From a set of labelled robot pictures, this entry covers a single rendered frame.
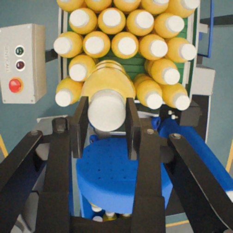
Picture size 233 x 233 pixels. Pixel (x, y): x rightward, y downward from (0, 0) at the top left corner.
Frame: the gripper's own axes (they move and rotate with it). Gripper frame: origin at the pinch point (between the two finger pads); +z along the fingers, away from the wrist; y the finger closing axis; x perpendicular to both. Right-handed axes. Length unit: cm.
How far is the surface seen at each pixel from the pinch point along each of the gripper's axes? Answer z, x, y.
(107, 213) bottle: 36, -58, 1
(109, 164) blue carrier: 26.0, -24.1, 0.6
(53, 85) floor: 138, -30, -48
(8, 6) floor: 138, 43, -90
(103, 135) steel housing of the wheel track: 45, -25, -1
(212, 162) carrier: 57, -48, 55
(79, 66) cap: 27.0, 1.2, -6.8
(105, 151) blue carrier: 32.1, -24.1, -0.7
